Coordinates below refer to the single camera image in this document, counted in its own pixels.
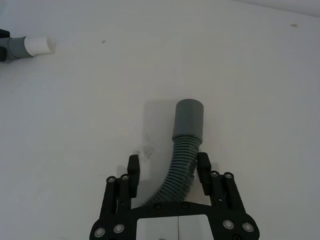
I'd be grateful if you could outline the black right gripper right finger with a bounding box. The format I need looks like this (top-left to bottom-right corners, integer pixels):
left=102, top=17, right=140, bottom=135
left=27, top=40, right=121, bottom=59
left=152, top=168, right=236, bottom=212
left=196, top=151, right=261, bottom=240

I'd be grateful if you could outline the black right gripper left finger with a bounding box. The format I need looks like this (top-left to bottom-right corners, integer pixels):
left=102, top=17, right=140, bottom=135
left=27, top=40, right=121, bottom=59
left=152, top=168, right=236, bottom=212
left=89, top=154, right=140, bottom=240

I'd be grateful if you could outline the grey pipe fitting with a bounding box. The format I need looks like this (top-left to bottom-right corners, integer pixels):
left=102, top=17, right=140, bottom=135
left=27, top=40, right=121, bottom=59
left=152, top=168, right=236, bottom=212
left=0, top=36, right=35, bottom=62

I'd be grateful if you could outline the white tube end piece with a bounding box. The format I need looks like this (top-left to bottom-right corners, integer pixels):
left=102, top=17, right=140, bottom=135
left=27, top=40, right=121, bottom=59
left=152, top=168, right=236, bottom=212
left=24, top=35, right=57, bottom=57

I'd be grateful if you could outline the grey corrugated hose with cuff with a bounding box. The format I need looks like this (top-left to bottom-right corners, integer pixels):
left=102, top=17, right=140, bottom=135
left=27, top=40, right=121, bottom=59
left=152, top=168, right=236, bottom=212
left=143, top=99, right=206, bottom=207

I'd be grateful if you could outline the white table cloth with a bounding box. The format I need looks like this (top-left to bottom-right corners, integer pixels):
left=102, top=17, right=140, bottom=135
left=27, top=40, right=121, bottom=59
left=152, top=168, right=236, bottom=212
left=0, top=0, right=320, bottom=240

